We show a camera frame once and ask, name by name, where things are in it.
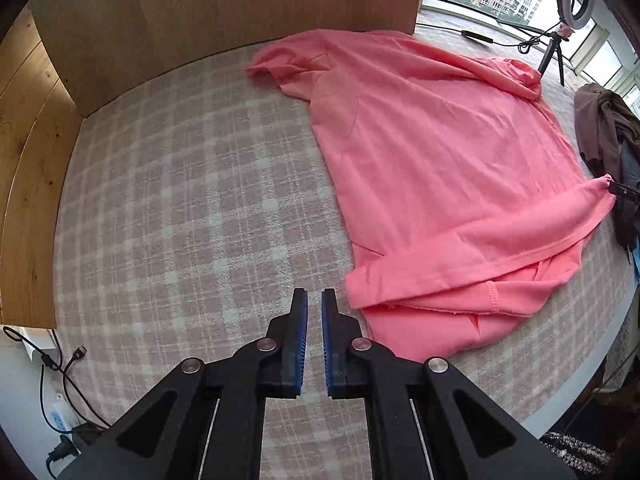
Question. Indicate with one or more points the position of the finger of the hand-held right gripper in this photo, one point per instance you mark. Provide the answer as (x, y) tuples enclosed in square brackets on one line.
[(622, 188)]

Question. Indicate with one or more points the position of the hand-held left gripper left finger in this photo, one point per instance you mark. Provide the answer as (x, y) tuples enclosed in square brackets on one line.
[(300, 340)]

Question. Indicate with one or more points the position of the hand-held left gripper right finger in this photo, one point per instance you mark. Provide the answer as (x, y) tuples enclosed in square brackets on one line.
[(327, 340)]

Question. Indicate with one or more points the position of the pink t-shirt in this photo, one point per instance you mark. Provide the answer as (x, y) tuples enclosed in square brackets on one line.
[(425, 160)]

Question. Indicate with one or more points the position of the dark grey garment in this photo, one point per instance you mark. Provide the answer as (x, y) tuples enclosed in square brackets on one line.
[(631, 160)]

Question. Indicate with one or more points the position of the blue garment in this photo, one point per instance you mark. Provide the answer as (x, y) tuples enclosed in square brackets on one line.
[(636, 260)]

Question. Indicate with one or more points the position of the brown garment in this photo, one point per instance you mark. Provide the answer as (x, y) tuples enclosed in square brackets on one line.
[(595, 120)]

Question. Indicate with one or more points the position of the black tripod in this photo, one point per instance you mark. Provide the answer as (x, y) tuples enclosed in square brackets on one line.
[(550, 55)]

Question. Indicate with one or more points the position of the black inline controller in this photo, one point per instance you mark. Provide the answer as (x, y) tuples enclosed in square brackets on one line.
[(475, 36)]

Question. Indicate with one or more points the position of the white power strip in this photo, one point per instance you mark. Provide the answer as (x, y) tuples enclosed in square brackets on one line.
[(60, 412)]

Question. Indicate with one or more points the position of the white charger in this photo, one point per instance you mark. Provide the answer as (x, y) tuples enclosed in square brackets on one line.
[(42, 347)]

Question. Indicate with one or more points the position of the black power adapter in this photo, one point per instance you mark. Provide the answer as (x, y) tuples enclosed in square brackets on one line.
[(65, 447)]

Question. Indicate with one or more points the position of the person's dark speckled sweater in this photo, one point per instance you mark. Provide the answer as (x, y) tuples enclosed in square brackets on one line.
[(575, 447)]

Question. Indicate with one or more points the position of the pine wood panel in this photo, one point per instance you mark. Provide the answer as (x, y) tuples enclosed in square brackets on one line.
[(30, 160)]

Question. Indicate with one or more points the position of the light wooden board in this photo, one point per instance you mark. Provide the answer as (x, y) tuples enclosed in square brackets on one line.
[(200, 10)]

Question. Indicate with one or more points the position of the white window frame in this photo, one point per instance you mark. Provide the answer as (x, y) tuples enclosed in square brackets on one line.
[(610, 55)]

